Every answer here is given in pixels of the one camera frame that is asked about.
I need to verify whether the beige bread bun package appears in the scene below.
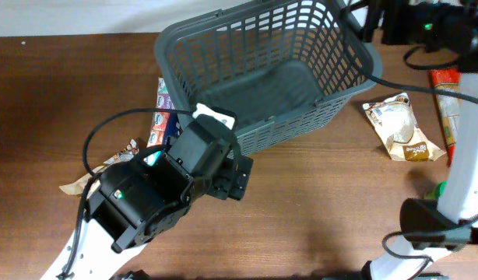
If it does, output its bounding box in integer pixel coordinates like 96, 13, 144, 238
362, 93, 446, 162

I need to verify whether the green lidded jar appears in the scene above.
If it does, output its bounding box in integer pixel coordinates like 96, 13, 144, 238
424, 181, 447, 200

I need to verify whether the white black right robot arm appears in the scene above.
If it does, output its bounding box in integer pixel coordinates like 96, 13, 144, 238
339, 1, 478, 279

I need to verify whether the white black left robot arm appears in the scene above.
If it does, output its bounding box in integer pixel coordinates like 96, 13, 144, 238
43, 103, 253, 279

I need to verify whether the Kleenex tissue pack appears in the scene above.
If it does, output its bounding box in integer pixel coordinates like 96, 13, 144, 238
147, 78, 181, 147

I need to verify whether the grey plastic mesh basket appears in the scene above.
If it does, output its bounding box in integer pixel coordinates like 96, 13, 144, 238
155, 0, 383, 155

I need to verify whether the brown beige snack bag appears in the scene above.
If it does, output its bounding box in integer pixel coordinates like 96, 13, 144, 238
59, 139, 139, 195

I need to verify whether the red orange pasta package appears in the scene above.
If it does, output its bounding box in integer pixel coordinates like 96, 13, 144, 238
430, 68, 461, 166

